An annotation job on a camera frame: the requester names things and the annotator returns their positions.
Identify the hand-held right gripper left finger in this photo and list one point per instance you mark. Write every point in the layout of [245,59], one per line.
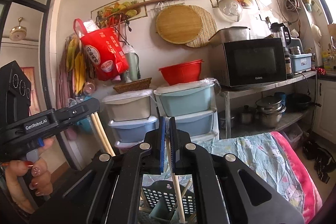
[161,146]

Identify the white drawer tower blue drawers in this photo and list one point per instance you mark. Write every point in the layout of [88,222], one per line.
[186,106]

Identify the white kitchen cabinet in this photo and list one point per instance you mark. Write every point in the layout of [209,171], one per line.
[325,106]

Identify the black blender jug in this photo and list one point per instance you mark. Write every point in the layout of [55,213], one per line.
[281,32]

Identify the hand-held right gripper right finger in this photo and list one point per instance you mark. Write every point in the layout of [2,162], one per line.
[173,146]

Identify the pale green bottle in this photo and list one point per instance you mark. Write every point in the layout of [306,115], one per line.
[132,66]

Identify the round woven mat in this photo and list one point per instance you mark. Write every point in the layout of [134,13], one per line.
[207,29]

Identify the yellow hanging bags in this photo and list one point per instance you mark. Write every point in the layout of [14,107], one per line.
[76,61]

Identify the metal baking tin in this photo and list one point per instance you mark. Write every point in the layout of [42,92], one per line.
[233,33]

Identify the dark sauce bottle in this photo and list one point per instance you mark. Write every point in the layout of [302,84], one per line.
[288,64]

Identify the person's left hand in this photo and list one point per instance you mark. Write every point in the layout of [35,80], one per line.
[29,179]

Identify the glass pot lid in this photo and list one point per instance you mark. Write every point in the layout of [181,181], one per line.
[229,8]

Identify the red shopping bag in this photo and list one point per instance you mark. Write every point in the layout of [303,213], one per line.
[105,50]

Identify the green plastic utensil basket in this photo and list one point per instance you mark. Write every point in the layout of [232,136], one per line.
[157,197]

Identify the floral light blue tablecloth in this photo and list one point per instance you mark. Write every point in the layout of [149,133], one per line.
[252,155]

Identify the teal hanging bag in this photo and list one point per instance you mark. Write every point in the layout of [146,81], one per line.
[85,121]

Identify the pink fleece blanket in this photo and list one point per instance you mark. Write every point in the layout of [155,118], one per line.
[296,169]

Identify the black shoes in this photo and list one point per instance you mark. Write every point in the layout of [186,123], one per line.
[320,161]

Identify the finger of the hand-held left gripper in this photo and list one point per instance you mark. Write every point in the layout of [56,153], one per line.
[76,111]

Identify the white round wall holder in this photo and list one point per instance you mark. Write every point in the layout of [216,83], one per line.
[316,33]

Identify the stacked steel pots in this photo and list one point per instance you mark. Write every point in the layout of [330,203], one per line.
[270,111]

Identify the small steel pot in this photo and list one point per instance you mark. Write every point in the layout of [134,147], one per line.
[246,115]

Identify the plastic drawer storage unit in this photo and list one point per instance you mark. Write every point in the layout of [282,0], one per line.
[128,113]

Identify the ceiling lamp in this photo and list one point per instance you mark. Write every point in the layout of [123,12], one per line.
[18,31]

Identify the black frying pan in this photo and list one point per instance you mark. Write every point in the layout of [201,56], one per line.
[299,100]

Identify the black microwave oven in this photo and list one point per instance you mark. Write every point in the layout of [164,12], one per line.
[252,61]

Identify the round wooden board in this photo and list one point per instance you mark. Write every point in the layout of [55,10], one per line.
[178,24]

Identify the metal kitchen shelf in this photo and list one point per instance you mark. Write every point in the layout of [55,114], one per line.
[262,85]

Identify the dark framed glass door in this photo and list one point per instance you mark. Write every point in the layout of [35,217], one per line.
[31,1]

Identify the red plastic colander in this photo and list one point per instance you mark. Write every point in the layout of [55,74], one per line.
[181,73]

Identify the wicker basket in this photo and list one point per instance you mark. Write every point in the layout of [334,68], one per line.
[132,86]

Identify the light blue storage box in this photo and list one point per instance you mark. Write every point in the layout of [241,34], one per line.
[302,62]

